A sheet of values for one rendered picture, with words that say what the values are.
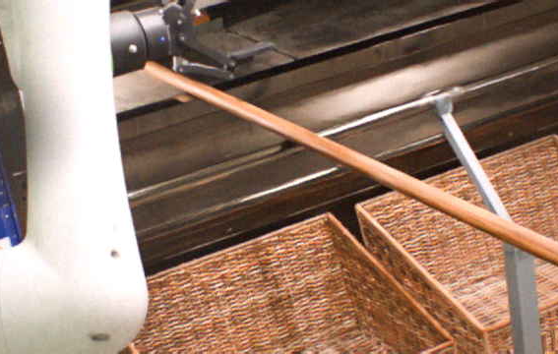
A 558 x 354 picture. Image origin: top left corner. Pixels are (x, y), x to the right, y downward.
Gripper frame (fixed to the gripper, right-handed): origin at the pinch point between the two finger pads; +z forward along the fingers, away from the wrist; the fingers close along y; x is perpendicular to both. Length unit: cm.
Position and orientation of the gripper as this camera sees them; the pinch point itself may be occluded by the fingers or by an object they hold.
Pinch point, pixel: (257, 5)
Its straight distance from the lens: 202.0
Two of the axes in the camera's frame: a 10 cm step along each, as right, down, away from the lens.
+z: 8.9, -3.0, 3.6
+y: 1.6, 9.2, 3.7
